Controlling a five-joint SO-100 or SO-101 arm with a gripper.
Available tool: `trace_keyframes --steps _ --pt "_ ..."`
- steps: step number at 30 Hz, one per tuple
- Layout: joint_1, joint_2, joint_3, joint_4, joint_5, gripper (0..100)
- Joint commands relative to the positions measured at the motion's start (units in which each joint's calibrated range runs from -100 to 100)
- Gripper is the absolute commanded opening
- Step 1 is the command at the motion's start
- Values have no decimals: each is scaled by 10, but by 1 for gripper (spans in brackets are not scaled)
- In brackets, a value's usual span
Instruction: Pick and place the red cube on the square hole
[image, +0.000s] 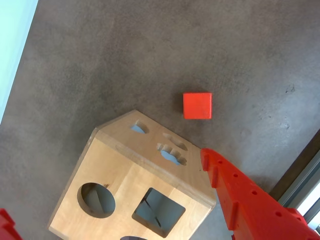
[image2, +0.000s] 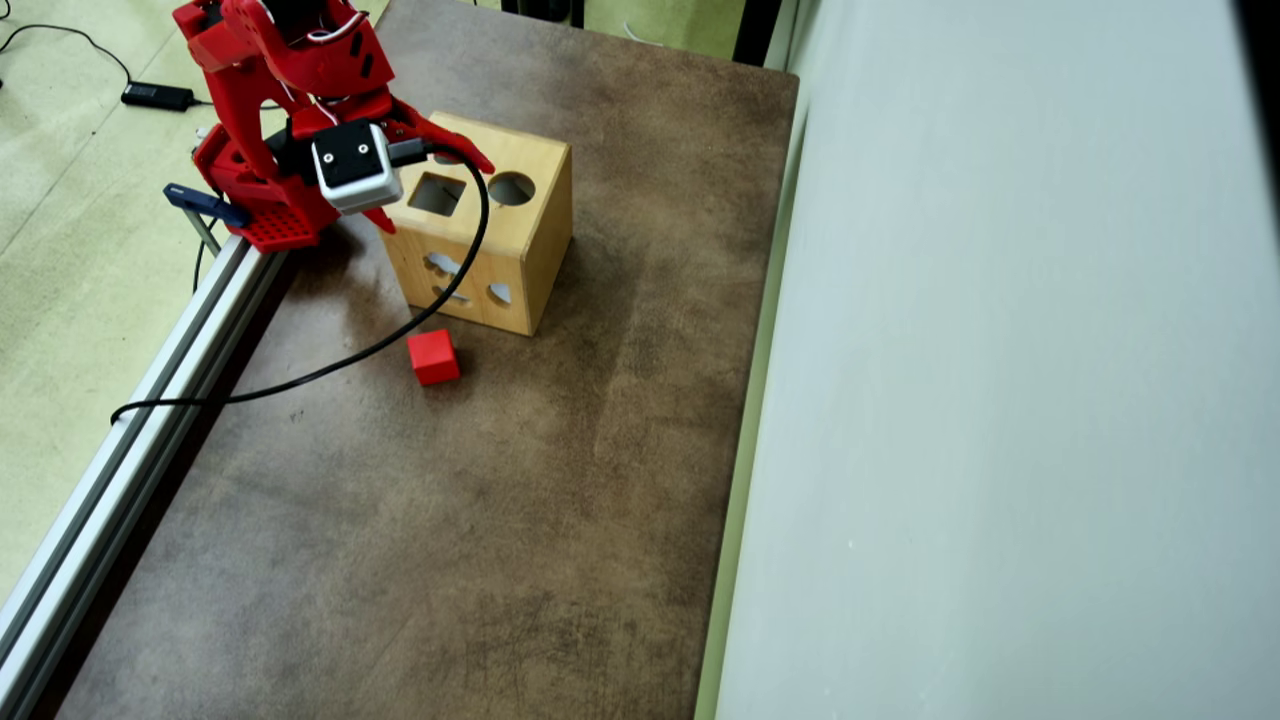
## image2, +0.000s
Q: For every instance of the dark brown furniture leg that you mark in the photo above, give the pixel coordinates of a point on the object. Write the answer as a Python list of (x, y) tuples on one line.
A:
[(757, 30)]

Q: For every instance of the black power adapter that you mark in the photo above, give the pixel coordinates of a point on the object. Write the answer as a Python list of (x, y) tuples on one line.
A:
[(158, 96)]

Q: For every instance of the blue clamp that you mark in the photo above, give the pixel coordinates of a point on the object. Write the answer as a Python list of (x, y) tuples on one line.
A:
[(200, 200)]

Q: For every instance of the red wooden cube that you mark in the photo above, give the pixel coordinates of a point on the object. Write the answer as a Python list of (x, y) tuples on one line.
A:
[(433, 358)]

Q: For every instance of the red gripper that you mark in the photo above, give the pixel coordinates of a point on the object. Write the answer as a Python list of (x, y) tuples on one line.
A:
[(437, 136)]

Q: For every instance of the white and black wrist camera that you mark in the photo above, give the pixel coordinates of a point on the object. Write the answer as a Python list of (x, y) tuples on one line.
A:
[(350, 165)]

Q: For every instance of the aluminium profile rail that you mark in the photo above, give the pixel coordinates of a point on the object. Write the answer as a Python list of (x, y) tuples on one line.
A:
[(120, 470)]

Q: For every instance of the wooden shape sorter box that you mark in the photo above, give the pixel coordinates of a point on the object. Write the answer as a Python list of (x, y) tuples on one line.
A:
[(545, 250)]

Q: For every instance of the black floor object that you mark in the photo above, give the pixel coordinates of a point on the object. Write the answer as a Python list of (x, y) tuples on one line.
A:
[(545, 8)]

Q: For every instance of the red robot arm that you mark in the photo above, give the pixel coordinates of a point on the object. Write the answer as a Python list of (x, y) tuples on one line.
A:
[(285, 228)]

